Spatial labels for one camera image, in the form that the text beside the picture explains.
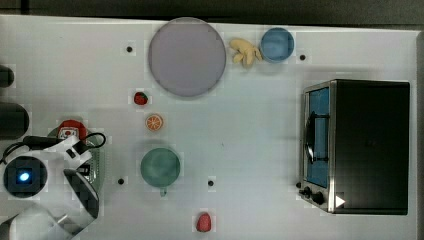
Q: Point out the silver toaster oven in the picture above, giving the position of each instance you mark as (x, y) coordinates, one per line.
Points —
(355, 147)

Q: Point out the green mug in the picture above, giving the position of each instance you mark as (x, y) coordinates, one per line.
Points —
(160, 168)

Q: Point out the orange slice toy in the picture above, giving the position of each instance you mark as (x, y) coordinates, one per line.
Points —
(154, 122)

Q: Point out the pink red fruit toy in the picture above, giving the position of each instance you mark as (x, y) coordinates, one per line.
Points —
(204, 223)

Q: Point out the black cylinder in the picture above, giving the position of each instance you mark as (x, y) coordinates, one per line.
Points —
(6, 76)
(14, 121)

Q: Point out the yellow banana bunch toy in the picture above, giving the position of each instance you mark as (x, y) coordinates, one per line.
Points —
(245, 52)

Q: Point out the small red strawberry toy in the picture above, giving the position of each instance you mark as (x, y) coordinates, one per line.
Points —
(140, 98)

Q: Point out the black cylinder upper left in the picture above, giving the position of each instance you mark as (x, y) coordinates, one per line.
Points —
(6, 76)

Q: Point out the red ketchup bottle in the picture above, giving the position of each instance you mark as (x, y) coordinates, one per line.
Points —
(72, 128)

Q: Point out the grey round plate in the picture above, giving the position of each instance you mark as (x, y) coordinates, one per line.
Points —
(187, 57)

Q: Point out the blue round bowl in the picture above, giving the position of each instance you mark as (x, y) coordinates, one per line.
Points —
(276, 45)

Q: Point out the black cylinder lower left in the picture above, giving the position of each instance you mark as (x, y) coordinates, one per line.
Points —
(14, 121)

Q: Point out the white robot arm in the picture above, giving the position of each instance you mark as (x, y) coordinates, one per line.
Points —
(63, 201)

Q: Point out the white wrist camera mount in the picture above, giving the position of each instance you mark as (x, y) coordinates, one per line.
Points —
(73, 151)

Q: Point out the green oval strainer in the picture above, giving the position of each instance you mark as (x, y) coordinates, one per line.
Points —
(94, 169)

